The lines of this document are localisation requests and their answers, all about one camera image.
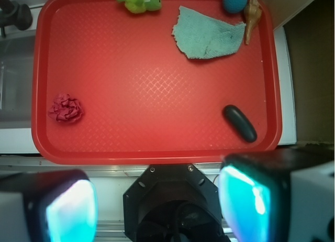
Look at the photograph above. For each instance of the crumpled red paper ball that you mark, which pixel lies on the crumpled red paper ball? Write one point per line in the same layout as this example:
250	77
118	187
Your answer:
65	109

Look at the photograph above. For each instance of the black clamp knob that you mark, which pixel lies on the black clamp knob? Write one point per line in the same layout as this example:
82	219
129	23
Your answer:
15	14

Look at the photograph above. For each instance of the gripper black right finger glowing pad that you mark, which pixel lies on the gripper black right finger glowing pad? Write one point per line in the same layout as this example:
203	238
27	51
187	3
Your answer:
286	194

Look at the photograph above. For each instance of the dark green plastic pickle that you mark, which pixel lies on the dark green plastic pickle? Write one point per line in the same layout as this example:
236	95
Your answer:
240	123

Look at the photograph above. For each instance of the blue knitted ball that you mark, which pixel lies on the blue knitted ball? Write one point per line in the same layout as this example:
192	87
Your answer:
234	6

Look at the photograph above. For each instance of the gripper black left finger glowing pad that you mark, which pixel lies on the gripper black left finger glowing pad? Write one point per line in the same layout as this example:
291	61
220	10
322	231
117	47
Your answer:
48	206

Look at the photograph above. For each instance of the grey metal sink basin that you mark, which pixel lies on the grey metal sink basin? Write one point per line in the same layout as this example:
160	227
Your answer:
17	56

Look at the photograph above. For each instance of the green plush toy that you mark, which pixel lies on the green plush toy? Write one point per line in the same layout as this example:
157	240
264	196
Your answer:
141	6

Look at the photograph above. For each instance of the tan spiral seashell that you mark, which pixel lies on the tan spiral seashell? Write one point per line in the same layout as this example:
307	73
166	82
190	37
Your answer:
252	14

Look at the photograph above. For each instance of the red plastic tray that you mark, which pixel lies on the red plastic tray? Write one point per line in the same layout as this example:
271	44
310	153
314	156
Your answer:
144	101

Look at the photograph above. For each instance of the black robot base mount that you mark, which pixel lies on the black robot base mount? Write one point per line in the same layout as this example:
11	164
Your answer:
173	202

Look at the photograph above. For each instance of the teal cloth rag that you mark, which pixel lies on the teal cloth rag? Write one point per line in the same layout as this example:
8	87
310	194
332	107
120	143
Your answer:
202	37

